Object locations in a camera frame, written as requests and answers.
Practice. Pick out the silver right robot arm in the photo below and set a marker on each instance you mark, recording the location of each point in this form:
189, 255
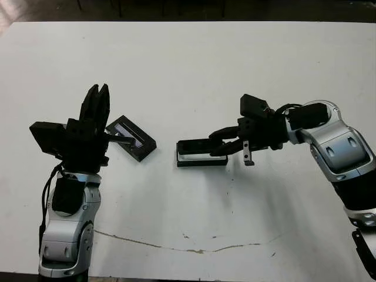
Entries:
340, 147

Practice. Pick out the black box lid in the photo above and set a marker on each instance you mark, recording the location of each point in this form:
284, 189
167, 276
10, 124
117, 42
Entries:
141, 148

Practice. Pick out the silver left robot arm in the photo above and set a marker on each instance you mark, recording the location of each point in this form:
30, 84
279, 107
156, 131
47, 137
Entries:
64, 235

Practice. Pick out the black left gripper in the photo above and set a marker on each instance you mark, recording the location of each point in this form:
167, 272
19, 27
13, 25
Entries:
83, 149

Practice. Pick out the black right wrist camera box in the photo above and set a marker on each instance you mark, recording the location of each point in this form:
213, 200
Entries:
252, 104

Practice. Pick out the black phone-like camera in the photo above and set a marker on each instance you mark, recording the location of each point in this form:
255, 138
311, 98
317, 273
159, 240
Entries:
194, 147

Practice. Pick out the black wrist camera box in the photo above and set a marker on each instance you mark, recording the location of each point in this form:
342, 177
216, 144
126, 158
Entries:
48, 138
252, 104

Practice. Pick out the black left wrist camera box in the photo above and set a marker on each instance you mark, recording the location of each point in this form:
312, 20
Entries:
48, 138

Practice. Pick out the black box with white liner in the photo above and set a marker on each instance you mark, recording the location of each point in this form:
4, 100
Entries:
202, 163

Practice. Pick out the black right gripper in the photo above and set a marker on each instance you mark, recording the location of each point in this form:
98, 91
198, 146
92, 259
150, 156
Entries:
267, 132

